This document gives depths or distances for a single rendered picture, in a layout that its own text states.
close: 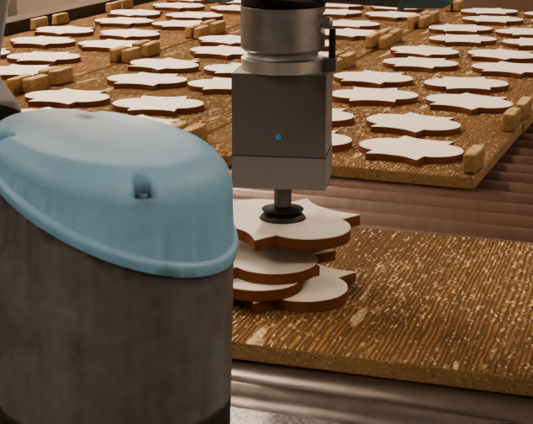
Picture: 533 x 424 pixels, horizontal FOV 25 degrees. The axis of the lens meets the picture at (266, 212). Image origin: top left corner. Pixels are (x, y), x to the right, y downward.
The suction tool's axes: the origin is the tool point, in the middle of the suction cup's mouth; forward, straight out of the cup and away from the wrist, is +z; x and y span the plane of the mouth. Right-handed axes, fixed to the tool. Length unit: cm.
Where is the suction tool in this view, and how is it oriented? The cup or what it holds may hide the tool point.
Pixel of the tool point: (282, 230)
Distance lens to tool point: 113.3
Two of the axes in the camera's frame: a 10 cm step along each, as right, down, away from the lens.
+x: -1.5, 2.7, -9.5
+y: -9.9, -0.4, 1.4
